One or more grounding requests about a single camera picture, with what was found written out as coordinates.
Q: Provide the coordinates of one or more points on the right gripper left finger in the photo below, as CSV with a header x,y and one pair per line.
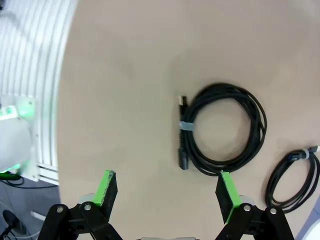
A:
x,y
105,200

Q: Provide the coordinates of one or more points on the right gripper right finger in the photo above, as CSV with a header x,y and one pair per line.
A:
x,y
228,200

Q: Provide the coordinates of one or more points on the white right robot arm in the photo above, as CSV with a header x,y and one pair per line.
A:
x,y
12,142

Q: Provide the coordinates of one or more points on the white side table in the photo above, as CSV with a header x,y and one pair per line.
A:
x,y
315,232

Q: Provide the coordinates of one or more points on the white mounting plate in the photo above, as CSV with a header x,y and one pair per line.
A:
x,y
33,140

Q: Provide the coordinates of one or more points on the white ribbed panel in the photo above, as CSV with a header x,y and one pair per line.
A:
x,y
37,50

